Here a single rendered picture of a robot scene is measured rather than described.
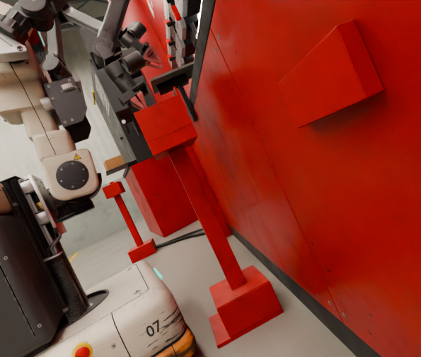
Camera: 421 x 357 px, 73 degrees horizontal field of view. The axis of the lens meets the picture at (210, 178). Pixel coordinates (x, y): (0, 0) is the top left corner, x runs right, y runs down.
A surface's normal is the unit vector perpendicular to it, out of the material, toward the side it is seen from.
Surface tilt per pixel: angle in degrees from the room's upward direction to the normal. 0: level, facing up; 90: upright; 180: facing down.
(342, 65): 90
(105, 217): 90
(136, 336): 90
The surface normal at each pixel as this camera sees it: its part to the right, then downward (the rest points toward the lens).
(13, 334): 0.33, -0.11
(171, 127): 0.14, -0.02
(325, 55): -0.90, 0.42
